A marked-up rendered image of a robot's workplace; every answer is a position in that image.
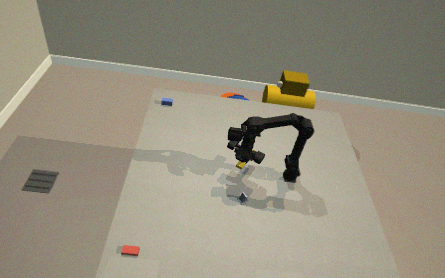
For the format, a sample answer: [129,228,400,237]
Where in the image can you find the yellow bar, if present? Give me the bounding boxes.
[236,161,246,170]

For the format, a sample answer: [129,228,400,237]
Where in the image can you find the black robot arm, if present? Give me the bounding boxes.
[228,113,315,183]

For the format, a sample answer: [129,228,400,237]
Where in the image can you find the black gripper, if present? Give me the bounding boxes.
[227,141,265,164]

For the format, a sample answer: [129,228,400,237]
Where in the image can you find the small red flat block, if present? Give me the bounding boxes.
[121,245,140,256]

